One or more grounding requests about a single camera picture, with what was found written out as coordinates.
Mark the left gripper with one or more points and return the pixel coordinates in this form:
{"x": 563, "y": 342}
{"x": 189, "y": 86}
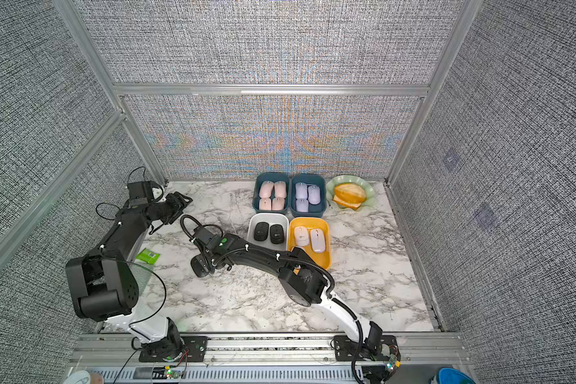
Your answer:
{"x": 178, "y": 203}

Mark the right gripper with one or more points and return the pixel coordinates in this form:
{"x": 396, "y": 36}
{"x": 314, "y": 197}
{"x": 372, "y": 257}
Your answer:
{"x": 210, "y": 264}

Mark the black mouse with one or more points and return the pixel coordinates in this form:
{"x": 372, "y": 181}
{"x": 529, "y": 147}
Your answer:
{"x": 261, "y": 232}
{"x": 199, "y": 266}
{"x": 277, "y": 234}

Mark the black mouse front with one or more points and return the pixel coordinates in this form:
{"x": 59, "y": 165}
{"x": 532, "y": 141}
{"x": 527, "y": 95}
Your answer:
{"x": 261, "y": 232}

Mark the white storage box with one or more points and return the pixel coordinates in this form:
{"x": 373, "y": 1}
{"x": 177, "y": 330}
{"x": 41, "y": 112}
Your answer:
{"x": 272, "y": 219}

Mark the white mouse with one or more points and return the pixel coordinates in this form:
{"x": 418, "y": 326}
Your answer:
{"x": 301, "y": 236}
{"x": 317, "y": 241}

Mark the pink mouse with scroll wheel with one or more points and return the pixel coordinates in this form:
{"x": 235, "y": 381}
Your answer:
{"x": 280, "y": 189}

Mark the purple mouse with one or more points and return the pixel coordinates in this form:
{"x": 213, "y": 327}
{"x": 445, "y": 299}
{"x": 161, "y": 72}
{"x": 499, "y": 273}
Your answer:
{"x": 301, "y": 191}
{"x": 302, "y": 205}
{"x": 314, "y": 195}

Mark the yellow storage box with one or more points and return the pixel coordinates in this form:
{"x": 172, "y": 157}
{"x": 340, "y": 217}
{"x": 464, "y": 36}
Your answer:
{"x": 323, "y": 259}

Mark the purple mouse front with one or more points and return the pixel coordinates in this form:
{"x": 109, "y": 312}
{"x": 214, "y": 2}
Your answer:
{"x": 314, "y": 195}

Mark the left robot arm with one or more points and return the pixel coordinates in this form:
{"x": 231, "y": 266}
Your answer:
{"x": 101, "y": 282}

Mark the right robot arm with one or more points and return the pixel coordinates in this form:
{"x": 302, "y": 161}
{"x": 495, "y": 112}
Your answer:
{"x": 303, "y": 280}

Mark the round bread bun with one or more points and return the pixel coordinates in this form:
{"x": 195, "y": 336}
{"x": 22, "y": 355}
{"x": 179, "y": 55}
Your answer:
{"x": 346, "y": 190}

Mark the bread slice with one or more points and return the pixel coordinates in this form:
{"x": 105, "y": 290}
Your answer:
{"x": 350, "y": 202}

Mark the green wavy plate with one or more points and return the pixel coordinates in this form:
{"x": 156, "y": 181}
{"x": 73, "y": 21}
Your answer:
{"x": 370, "y": 192}

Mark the white round object bottom left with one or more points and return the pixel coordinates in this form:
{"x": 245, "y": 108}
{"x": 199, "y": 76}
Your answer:
{"x": 84, "y": 377}

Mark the blue object bottom right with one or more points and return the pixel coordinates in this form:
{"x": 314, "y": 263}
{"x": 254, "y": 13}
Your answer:
{"x": 447, "y": 375}

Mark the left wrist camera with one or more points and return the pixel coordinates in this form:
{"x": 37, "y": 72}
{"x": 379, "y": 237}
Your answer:
{"x": 144, "y": 192}

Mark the green white object at wall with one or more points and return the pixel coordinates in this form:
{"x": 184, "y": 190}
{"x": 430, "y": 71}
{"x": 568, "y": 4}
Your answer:
{"x": 147, "y": 256}

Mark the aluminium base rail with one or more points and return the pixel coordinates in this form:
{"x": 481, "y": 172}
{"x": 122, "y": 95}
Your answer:
{"x": 269, "y": 358}

